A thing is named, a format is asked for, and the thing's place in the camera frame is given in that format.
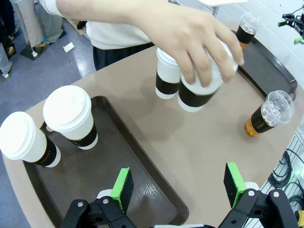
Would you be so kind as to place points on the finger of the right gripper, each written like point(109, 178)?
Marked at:
point(298, 40)
point(281, 23)

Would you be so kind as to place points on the person's right forearm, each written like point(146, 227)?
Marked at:
point(99, 12)

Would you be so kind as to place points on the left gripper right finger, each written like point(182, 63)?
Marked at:
point(234, 183)

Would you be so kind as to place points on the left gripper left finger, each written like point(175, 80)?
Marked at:
point(123, 190)

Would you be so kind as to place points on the clear plastic iced coffee cup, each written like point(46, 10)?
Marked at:
point(275, 109)
point(245, 33)

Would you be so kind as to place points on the white paper scrap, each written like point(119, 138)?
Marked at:
point(68, 47)

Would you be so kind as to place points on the person's right hand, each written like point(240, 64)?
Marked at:
point(180, 31)

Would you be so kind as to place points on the brown plastic tray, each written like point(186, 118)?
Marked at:
point(114, 142)
point(268, 69)

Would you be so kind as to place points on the person in cream sweater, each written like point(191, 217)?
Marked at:
point(111, 35)

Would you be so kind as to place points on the white paper cup black sleeve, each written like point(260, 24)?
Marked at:
point(194, 97)
point(21, 140)
point(166, 80)
point(69, 111)

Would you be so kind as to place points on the bystander in black coat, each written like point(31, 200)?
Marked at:
point(6, 19)

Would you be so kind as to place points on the large white table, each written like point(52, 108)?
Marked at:
point(221, 2)

